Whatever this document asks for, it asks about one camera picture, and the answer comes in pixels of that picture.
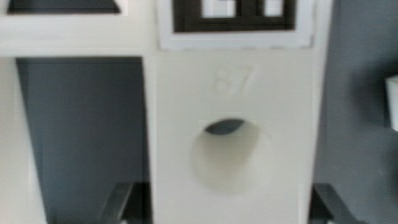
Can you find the white chair back frame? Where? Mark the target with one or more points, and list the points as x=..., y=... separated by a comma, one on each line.
x=233, y=57

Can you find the white chair leg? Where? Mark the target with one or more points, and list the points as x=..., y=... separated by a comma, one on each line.
x=391, y=96

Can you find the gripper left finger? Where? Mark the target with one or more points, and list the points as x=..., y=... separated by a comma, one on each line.
x=126, y=209

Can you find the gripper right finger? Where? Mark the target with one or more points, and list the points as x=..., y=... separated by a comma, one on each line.
x=327, y=210

